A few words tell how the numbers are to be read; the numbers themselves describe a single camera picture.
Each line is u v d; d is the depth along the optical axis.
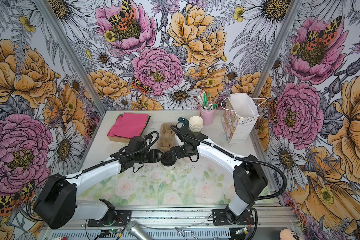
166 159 0.83
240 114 0.95
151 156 0.76
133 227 0.69
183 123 1.05
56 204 0.41
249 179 0.44
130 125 1.08
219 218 0.74
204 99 1.05
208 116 1.07
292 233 0.64
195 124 1.02
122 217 0.75
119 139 1.03
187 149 0.71
